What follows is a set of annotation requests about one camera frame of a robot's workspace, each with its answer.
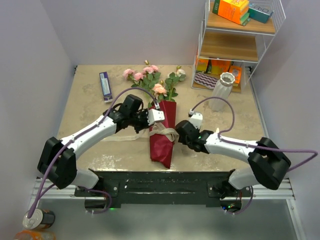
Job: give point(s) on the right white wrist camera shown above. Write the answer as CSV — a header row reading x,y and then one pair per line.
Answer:
x,y
196,119

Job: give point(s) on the orange box top shelf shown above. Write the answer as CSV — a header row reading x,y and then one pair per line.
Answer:
x,y
231,10

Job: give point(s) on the silver top tin can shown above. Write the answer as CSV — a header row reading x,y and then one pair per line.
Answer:
x,y
41,219

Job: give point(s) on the orange box shelf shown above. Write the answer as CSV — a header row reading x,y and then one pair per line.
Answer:
x,y
213,66
231,10

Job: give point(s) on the purple wavy pattern cloth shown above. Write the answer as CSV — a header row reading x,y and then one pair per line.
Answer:
x,y
205,80

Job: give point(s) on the purple toothpaste box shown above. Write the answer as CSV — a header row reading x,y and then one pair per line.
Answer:
x,y
105,87

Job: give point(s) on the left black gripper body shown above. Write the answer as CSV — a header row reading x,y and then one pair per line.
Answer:
x,y
139,121

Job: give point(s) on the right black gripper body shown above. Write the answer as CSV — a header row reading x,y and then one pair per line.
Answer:
x,y
184,141

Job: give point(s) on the orange box bottom shelf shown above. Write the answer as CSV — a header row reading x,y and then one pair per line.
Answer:
x,y
213,66

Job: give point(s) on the green sponge stack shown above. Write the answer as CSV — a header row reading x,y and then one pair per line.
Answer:
x,y
245,18

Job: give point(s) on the white ribbed vase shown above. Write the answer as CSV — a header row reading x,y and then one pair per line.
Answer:
x,y
222,90

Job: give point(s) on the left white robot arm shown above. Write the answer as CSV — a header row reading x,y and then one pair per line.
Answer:
x,y
58,160

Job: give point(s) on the red wrapping paper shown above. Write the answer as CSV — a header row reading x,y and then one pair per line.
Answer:
x,y
160,147

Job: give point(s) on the beige printed ribbon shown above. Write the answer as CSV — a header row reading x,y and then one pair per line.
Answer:
x,y
157,129

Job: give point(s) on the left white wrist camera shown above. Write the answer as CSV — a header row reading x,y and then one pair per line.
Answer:
x,y
155,116

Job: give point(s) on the white wire shelf rack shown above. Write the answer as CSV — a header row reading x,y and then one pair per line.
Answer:
x,y
244,46

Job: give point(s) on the teal box top shelf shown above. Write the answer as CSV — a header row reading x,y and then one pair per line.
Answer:
x,y
260,12

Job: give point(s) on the small orange packet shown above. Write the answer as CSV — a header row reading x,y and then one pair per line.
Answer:
x,y
236,71

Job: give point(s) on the orange plastic bottle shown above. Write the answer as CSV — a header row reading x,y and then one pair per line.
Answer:
x,y
34,235

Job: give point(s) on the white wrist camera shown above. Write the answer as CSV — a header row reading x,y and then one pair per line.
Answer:
x,y
155,116
196,119

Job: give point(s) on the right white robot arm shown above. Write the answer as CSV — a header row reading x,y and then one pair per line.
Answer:
x,y
267,165

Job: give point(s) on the pink rose bouquet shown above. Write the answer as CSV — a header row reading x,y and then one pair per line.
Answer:
x,y
149,78

